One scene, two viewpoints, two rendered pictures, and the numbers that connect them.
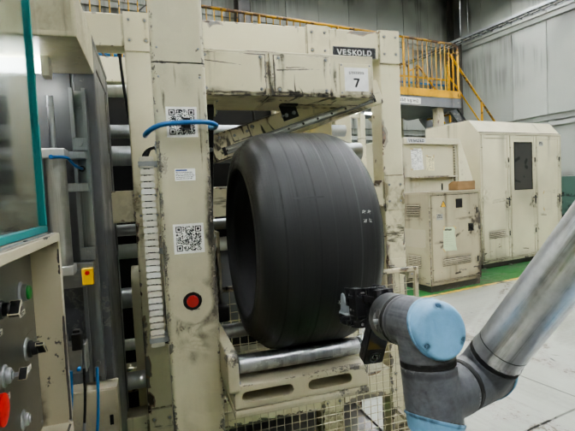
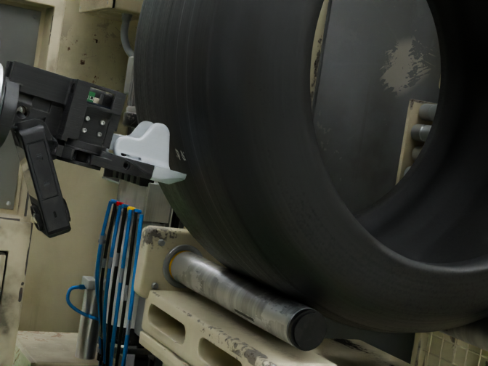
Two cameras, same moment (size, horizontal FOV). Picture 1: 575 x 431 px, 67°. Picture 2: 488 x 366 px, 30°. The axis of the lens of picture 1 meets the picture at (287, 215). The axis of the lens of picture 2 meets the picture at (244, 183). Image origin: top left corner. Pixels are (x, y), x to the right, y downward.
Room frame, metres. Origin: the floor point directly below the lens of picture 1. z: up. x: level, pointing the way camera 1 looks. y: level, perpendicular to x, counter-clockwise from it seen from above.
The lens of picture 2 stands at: (0.91, -1.10, 1.09)
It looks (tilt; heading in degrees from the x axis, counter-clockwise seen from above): 3 degrees down; 80
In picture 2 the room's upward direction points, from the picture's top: 9 degrees clockwise
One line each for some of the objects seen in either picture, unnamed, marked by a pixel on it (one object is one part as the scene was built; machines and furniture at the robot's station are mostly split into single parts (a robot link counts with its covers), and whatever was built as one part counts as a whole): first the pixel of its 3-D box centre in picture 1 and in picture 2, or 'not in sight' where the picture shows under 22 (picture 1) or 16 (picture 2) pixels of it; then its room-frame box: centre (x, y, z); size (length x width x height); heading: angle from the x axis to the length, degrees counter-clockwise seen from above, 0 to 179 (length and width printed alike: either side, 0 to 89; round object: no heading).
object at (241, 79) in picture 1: (281, 84); not in sight; (1.57, 0.00, 1.71); 0.61 x 0.25 x 0.15; 107
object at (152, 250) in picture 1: (154, 251); not in sight; (1.10, 0.34, 1.19); 0.05 x 0.04 x 0.48; 17
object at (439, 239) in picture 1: (440, 238); not in sight; (5.74, -2.01, 0.62); 0.91 x 0.58 x 1.25; 117
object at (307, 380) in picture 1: (299, 379); (227, 344); (1.11, -0.01, 0.84); 0.36 x 0.09 x 0.06; 107
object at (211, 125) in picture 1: (180, 126); not in sight; (1.15, 0.27, 1.51); 0.19 x 0.19 x 0.06; 17
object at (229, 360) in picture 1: (222, 347); (267, 271); (1.19, 0.20, 0.90); 0.40 x 0.03 x 0.10; 17
